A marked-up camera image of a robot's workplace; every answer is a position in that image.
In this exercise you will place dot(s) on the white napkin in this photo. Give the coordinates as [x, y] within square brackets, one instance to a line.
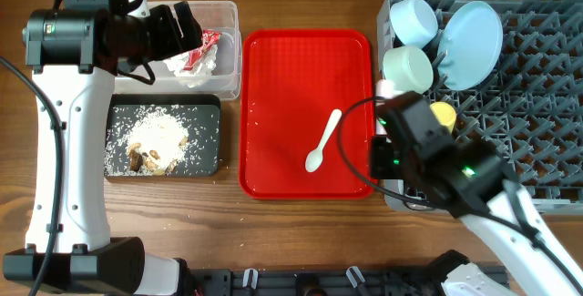
[196, 74]

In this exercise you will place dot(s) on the yellow plastic cup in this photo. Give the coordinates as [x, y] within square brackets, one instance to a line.
[445, 114]

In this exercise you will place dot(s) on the light blue plate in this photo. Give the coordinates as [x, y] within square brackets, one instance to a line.
[472, 43]

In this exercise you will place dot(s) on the red snack wrapper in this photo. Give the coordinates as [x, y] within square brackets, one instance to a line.
[209, 39]

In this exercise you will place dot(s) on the clear plastic waste bin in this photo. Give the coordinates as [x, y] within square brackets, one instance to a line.
[224, 83]

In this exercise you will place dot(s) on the grey dishwasher rack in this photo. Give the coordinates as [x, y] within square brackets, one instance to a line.
[530, 106]

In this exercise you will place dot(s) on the blue bowl with rice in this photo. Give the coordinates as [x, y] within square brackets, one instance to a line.
[414, 22]

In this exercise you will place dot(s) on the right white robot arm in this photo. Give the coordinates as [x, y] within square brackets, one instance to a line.
[478, 187]

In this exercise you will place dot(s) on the white plastic spoon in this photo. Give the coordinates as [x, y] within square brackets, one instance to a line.
[315, 158]

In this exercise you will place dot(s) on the mint green bowl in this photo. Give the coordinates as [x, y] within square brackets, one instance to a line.
[409, 68]

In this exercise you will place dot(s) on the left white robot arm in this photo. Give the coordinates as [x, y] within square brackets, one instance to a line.
[76, 49]

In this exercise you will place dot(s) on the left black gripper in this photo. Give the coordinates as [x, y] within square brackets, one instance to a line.
[172, 43]

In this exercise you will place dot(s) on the black waste tray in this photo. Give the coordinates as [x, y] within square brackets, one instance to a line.
[205, 150]

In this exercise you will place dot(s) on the red serving tray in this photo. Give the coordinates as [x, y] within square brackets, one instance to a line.
[292, 80]

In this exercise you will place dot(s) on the rice and food scraps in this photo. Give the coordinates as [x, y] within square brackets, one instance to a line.
[155, 143]

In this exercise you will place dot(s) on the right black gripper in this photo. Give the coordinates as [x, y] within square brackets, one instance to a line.
[379, 168]

